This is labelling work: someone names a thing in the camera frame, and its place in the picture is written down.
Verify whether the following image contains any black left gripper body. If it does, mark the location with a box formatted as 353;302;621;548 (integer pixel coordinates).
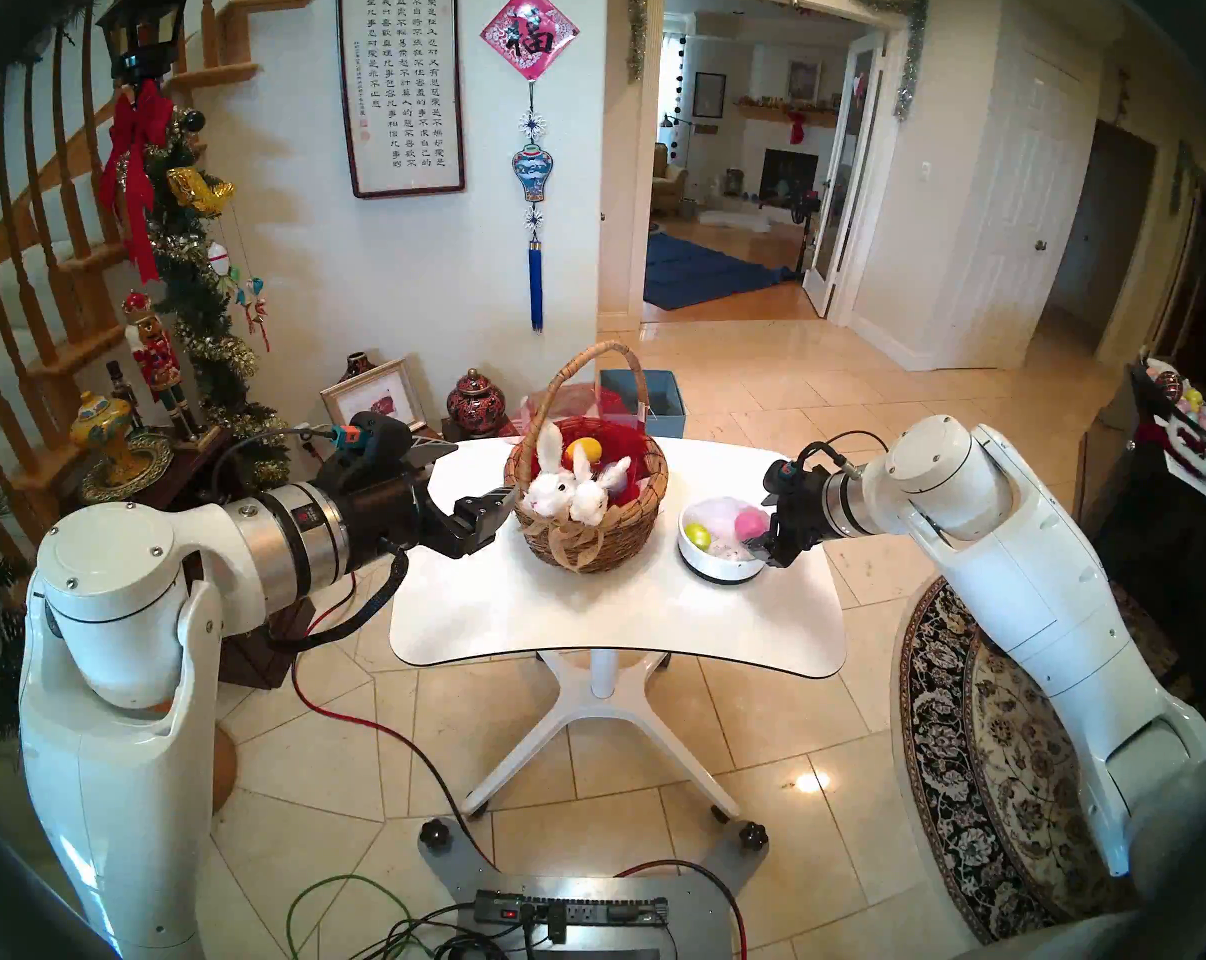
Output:
343;463;456;571

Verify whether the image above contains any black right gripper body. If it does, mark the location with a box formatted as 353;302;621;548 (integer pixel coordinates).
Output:
768;480;834;569

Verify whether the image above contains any brown wicker handle basket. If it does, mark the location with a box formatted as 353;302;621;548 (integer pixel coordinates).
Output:
504;341;669;574

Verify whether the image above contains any red tissue basket lining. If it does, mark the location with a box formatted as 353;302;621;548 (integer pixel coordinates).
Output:
531;383;659;509

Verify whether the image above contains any white round bowl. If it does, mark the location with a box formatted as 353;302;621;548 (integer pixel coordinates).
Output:
678;498;775;582

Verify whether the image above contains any red black lidded jar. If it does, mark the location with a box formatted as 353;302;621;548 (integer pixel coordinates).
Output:
447;368;507;437

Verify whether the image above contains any large white plush bunny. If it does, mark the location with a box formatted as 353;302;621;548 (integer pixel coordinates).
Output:
519;420;576;519

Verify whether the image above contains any framed red shoe picture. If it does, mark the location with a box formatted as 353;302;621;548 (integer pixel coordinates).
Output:
320;357;429;431

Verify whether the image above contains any tan burlap bow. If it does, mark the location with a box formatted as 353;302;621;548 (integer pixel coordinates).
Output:
523;513;609;572

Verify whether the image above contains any small white plush bunny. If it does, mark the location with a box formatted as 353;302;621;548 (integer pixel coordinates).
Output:
568;443;632;526

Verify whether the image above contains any blue open box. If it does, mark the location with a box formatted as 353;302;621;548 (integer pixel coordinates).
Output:
599;369;686;439

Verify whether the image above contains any large patterned oriental rug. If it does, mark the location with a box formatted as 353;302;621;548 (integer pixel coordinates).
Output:
898;558;1204;944

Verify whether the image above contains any blue floor rug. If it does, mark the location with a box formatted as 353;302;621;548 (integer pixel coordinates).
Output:
644;231;799;312

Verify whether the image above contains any ornate brass plate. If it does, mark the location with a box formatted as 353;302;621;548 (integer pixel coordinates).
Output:
78;433;176;504

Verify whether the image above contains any decorated green christmas garland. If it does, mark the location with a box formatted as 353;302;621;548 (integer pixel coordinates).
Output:
138;108;294;489

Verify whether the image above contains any red nutcracker figure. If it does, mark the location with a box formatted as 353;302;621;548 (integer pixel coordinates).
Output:
123;290;204;441

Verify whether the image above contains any small black nutcracker figure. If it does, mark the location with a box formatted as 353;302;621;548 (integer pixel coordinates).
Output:
105;360;144;434

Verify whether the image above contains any blue vase tassel ornament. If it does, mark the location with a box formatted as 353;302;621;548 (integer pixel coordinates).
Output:
511;80;554;333

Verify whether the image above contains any yellow ornate vase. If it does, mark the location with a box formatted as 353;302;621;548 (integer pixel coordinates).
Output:
70;390;134;484

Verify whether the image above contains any black standing fan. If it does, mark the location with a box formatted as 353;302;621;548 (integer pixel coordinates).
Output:
788;190;824;274

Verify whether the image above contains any black fireplace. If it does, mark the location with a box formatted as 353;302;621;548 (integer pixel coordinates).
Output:
760;148;821;209

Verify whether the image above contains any tan armchair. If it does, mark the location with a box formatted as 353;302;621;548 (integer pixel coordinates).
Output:
650;143;691;217

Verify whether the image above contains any gold foil ornament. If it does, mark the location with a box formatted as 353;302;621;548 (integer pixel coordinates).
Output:
166;166;236;217

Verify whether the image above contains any white glass french door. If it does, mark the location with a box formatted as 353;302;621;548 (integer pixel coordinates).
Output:
803;33;886;319

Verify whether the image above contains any framed chinese calligraphy scroll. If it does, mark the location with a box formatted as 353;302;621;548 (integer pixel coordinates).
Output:
336;0;466;200

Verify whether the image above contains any white panel door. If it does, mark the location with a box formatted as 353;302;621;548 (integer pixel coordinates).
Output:
948;48;1084;369

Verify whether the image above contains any red white santa hat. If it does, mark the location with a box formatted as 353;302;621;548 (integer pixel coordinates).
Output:
1135;418;1206;459

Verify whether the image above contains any wooden mantel shelf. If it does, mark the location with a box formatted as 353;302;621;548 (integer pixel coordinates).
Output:
735;101;837;129

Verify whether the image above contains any black power strip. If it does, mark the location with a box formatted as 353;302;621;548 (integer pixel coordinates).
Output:
473;890;669;929

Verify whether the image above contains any wooden stair railing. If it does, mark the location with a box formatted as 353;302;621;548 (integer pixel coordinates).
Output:
0;0;314;529

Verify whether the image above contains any black tray of ornaments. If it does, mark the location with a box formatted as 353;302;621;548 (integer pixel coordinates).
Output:
1143;358;1206;459

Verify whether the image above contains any red ribbon bow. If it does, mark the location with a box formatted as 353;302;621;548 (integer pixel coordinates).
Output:
98;80;174;284

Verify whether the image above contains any red diamond fu decoration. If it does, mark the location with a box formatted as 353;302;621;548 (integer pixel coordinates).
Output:
480;0;580;81

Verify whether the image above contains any silver green tinsel garland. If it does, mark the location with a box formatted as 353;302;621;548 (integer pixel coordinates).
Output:
628;0;929;121

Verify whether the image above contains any black lantern lamp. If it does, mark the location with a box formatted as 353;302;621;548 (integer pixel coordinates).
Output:
96;0;196;84

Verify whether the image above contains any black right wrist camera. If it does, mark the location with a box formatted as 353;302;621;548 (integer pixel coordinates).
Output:
763;455;824;494

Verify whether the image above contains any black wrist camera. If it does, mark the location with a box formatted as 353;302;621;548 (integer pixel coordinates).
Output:
328;413;414;471
763;455;824;494

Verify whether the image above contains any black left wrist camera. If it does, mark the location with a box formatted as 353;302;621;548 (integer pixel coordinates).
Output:
328;413;414;471

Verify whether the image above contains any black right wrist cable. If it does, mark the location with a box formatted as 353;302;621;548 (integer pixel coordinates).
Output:
798;430;889;477

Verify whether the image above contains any black left arm hose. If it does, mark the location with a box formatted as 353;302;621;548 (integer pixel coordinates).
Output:
268;551;411;655

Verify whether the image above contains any white table pedestal base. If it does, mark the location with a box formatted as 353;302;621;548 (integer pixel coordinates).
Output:
460;650;742;824

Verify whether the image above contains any round wooden post base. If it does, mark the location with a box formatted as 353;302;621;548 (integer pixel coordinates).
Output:
188;713;239;829

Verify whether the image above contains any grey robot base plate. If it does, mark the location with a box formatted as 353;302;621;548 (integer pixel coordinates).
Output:
418;818;769;960

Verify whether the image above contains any green cable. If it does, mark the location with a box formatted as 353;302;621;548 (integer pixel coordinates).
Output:
285;873;429;960

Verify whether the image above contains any black cable bundle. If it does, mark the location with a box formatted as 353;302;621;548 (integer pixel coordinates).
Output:
338;900;554;960

